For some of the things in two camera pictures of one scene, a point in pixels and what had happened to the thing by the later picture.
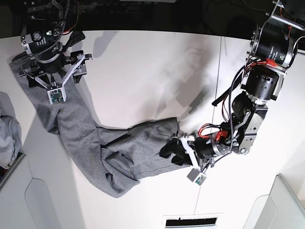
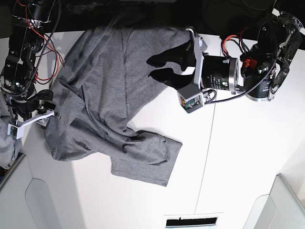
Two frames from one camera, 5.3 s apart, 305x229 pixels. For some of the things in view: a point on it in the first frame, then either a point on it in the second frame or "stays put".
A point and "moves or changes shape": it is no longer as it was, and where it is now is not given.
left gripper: (40, 74) -> (35, 109)
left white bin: (15, 213) stays put
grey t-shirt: (116, 159) moves or changes shape
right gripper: (207, 148) -> (217, 72)
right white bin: (281, 209) stays put
